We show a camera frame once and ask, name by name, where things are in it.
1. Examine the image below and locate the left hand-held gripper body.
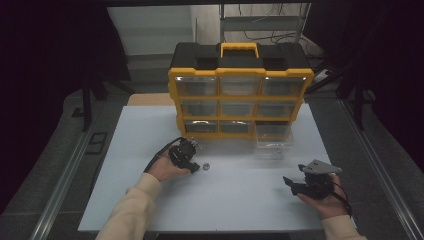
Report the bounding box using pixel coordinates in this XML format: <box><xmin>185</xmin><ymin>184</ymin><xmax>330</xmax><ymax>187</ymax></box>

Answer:
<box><xmin>168</xmin><ymin>136</ymin><xmax>202</xmax><ymax>168</ymax></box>

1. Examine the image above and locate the dark curtain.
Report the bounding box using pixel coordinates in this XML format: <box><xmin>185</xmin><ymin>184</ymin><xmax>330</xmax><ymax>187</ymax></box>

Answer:
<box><xmin>304</xmin><ymin>0</ymin><xmax>424</xmax><ymax>168</ymax></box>
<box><xmin>0</xmin><ymin>0</ymin><xmax>132</xmax><ymax>214</ymax></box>

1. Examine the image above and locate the black metal stand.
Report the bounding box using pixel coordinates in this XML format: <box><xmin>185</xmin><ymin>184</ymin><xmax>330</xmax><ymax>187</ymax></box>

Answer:
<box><xmin>71</xmin><ymin>76</ymin><xmax>134</xmax><ymax>133</ymax></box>
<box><xmin>306</xmin><ymin>63</ymin><xmax>376</xmax><ymax>131</ymax></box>

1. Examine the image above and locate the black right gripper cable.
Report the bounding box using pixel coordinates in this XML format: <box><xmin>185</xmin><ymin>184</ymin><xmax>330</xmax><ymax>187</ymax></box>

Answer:
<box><xmin>331</xmin><ymin>181</ymin><xmax>353</xmax><ymax>217</ymax></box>

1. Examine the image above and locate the grey metal shelf rack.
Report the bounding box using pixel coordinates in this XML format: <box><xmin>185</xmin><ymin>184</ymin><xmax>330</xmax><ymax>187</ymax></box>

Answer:
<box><xmin>219</xmin><ymin>3</ymin><xmax>311</xmax><ymax>44</ymax></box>

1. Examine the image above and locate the white power strip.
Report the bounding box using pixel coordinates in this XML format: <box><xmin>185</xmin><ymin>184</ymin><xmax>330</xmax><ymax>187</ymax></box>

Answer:
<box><xmin>313</xmin><ymin>68</ymin><xmax>330</xmax><ymax>84</ymax></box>

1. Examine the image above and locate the person's left hand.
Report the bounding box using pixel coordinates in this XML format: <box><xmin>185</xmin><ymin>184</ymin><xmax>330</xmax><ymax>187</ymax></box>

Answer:
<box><xmin>146</xmin><ymin>151</ymin><xmax>193</xmax><ymax>183</ymax></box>

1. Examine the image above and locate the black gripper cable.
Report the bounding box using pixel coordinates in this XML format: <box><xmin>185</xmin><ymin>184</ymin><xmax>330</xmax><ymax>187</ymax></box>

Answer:
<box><xmin>143</xmin><ymin>136</ymin><xmax>185</xmax><ymax>174</ymax></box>
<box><xmin>331</xmin><ymin>181</ymin><xmax>353</xmax><ymax>217</ymax></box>

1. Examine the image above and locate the clear plastic drawer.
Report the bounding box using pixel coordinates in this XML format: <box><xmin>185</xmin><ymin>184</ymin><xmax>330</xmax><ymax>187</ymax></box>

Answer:
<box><xmin>254</xmin><ymin>121</ymin><xmax>295</xmax><ymax>160</ymax></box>

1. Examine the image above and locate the bundle of black cables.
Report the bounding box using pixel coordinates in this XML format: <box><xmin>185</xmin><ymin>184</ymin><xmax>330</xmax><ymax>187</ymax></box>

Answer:
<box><xmin>239</xmin><ymin>3</ymin><xmax>326</xmax><ymax>63</ymax></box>

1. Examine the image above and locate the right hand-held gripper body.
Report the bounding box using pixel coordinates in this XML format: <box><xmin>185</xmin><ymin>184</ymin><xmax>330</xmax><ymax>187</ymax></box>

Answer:
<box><xmin>297</xmin><ymin>159</ymin><xmax>343</xmax><ymax>201</ymax></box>

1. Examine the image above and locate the yellow black organizer case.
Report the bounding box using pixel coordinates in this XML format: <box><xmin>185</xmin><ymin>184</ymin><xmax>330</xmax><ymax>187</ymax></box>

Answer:
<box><xmin>167</xmin><ymin>42</ymin><xmax>315</xmax><ymax>140</ymax></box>

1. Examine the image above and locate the set of clear organizer bins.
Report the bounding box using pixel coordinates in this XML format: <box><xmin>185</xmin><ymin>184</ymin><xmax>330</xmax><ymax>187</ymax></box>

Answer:
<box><xmin>174</xmin><ymin>76</ymin><xmax>307</xmax><ymax>135</ymax></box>

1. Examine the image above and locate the aluminium rail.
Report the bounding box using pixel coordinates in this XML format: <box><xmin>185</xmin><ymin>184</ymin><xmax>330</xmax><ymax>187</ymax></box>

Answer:
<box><xmin>338</xmin><ymin>99</ymin><xmax>424</xmax><ymax>240</ymax></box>
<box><xmin>31</xmin><ymin>126</ymin><xmax>96</xmax><ymax>240</ymax></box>

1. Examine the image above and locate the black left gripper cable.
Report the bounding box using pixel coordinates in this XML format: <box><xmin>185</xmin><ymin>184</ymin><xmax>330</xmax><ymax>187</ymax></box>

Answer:
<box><xmin>143</xmin><ymin>136</ymin><xmax>185</xmax><ymax>174</ymax></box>

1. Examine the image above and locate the person's right hand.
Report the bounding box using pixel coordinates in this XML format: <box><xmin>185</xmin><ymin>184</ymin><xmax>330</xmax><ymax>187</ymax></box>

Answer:
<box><xmin>297</xmin><ymin>173</ymin><xmax>350</xmax><ymax>220</ymax></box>

